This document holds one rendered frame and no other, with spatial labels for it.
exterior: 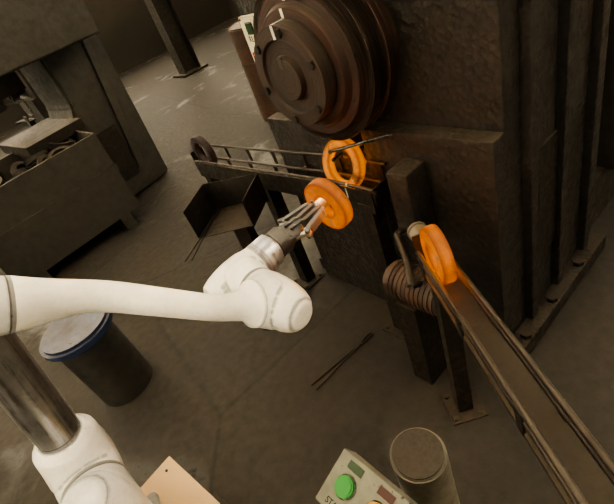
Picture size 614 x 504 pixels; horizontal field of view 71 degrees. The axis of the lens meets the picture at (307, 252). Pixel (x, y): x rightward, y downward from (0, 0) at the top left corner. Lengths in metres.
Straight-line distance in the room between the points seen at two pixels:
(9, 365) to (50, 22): 2.93
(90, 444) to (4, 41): 2.86
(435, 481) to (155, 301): 0.66
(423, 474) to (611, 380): 0.92
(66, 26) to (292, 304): 3.16
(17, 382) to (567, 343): 1.67
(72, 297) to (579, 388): 1.51
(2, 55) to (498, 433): 3.44
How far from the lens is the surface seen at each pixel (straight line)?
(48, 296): 0.87
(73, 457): 1.25
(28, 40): 3.67
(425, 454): 1.03
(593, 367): 1.79
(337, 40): 1.20
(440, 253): 1.05
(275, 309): 0.89
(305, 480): 1.67
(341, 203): 1.13
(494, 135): 1.24
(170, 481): 1.41
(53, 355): 2.08
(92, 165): 3.54
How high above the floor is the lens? 1.44
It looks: 36 degrees down
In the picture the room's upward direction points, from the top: 22 degrees counter-clockwise
